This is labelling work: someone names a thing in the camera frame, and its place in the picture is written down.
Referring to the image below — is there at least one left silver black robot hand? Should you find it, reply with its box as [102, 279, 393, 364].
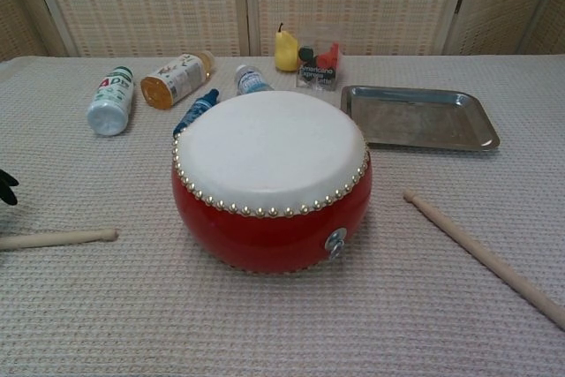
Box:
[0, 169, 19, 207]

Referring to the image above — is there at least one wooden drumstick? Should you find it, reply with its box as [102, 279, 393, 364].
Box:
[0, 228, 120, 251]
[403, 189, 565, 329]

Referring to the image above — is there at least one red drum with white skin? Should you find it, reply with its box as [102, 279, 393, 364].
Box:
[170, 90, 370, 275]

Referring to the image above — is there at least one rectangular stainless steel tray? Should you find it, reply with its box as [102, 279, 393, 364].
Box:
[339, 84, 501, 152]

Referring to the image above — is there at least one white green-capped drink bottle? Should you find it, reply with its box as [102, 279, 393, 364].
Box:
[86, 65, 135, 137]

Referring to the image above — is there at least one beige woven tablecloth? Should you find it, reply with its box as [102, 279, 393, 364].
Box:
[0, 54, 565, 377]

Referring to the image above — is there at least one amber tea bottle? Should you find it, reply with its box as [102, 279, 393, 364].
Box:
[139, 50, 216, 110]

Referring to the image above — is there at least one small blue spray bottle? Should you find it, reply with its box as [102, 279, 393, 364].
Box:
[171, 87, 221, 138]

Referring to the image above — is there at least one woven bamboo folding screen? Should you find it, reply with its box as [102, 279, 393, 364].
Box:
[0, 0, 565, 63]

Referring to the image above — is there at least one clear water bottle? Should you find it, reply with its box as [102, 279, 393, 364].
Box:
[234, 64, 275, 96]

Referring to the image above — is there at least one yellow toy pear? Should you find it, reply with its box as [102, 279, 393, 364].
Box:
[274, 21, 301, 72]

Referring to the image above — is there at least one clear box of coffee capsules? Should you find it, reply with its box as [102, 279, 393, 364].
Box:
[295, 41, 345, 91]

